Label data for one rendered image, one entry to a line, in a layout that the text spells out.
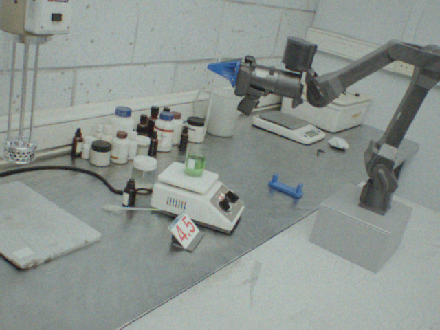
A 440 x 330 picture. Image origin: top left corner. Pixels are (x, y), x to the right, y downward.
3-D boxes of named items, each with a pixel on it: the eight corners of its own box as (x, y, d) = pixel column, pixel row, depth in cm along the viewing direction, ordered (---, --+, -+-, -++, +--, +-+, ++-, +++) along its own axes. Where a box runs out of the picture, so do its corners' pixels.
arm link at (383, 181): (390, 180, 121) (398, 155, 119) (396, 196, 113) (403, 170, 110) (364, 174, 122) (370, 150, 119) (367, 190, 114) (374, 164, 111)
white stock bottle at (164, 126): (154, 143, 163) (159, 108, 159) (173, 147, 163) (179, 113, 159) (148, 148, 158) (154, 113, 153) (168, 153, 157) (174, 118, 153)
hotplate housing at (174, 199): (243, 214, 128) (249, 185, 125) (229, 236, 116) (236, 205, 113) (161, 189, 133) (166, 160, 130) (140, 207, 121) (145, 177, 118)
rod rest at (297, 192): (302, 194, 147) (306, 183, 146) (298, 198, 144) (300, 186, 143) (273, 182, 152) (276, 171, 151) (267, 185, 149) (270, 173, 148)
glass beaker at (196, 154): (204, 182, 121) (210, 150, 118) (181, 179, 120) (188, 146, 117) (203, 172, 126) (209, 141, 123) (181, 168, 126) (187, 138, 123)
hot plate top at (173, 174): (219, 177, 126) (220, 174, 126) (205, 194, 115) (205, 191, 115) (174, 164, 129) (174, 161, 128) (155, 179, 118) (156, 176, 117)
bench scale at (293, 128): (306, 146, 193) (309, 135, 191) (249, 124, 205) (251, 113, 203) (326, 139, 208) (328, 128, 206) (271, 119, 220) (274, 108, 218)
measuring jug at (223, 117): (188, 131, 181) (194, 90, 176) (192, 121, 193) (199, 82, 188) (238, 141, 181) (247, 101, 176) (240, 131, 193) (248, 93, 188)
